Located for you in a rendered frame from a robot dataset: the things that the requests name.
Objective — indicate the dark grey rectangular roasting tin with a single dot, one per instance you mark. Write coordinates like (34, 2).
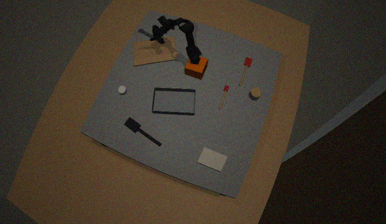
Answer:
(174, 101)

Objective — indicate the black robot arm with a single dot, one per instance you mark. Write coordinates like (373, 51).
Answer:
(192, 51)

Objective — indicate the black spatula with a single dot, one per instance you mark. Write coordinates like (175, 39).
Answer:
(134, 126)

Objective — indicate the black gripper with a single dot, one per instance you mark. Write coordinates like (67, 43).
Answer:
(158, 38)

